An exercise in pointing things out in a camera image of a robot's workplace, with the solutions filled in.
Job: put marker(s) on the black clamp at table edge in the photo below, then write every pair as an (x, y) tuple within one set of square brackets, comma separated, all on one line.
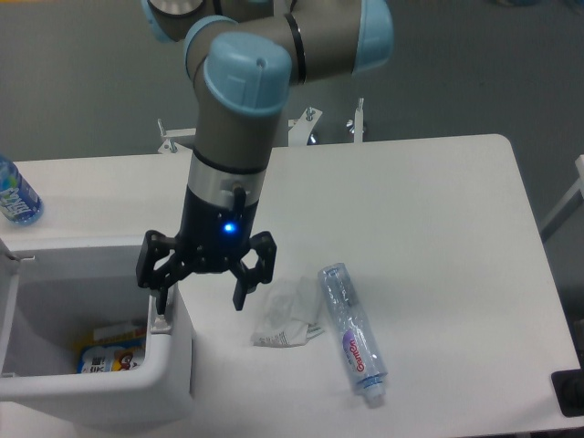
[(568, 386)]

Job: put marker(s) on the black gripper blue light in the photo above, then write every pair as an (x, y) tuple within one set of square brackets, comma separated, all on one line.
[(211, 239)]

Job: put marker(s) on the white push-lid trash can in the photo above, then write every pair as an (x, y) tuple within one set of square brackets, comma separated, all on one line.
[(53, 294)]

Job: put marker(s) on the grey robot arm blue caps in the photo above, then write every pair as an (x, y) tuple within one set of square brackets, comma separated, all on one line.
[(242, 60)]

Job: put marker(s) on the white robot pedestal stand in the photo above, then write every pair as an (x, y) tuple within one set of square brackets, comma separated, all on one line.
[(300, 132)]

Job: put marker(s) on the colourful snack package in bin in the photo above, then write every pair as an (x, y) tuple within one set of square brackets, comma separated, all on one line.
[(117, 347)]

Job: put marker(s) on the crumpled clear plastic wrapper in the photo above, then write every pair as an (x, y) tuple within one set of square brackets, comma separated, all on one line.
[(290, 314)]

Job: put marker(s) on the blue labelled water bottle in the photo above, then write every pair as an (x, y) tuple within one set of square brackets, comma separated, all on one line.
[(20, 203)]

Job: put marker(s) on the white frame at right edge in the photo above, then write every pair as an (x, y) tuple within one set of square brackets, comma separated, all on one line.
[(567, 205)]

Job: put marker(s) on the clear crushed plastic bottle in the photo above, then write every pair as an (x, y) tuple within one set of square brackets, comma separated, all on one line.
[(361, 355)]

